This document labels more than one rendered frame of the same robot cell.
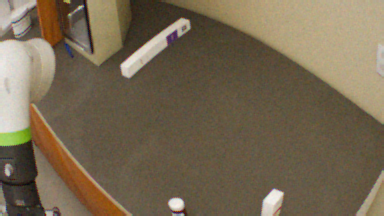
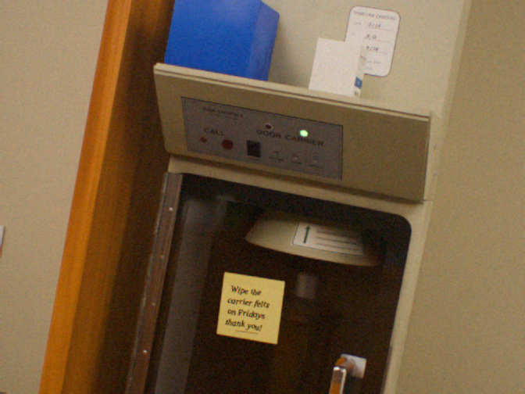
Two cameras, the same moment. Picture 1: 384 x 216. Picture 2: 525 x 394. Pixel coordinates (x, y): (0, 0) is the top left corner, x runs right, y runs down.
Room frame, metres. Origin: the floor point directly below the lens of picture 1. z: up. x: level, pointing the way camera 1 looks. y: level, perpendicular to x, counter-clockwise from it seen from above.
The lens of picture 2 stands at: (0.36, 1.20, 1.44)
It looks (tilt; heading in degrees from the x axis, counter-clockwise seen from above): 3 degrees down; 321
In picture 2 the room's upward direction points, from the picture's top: 11 degrees clockwise
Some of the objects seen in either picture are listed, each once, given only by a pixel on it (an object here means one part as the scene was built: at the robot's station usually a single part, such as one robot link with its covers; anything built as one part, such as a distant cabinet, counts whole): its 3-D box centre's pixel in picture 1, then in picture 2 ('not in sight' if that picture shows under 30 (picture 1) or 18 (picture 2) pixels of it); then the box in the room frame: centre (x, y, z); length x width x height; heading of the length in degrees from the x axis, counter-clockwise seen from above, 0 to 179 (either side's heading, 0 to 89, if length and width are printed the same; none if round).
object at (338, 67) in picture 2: not in sight; (338, 69); (1.27, 0.39, 1.54); 0.05 x 0.05 x 0.06; 37
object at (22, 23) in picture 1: (21, 21); not in sight; (1.78, 0.85, 1.02); 0.13 x 0.13 x 0.15
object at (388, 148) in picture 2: not in sight; (291, 133); (1.30, 0.42, 1.46); 0.32 x 0.12 x 0.10; 37
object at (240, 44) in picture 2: not in sight; (223, 37); (1.38, 0.48, 1.56); 0.10 x 0.10 x 0.09; 37
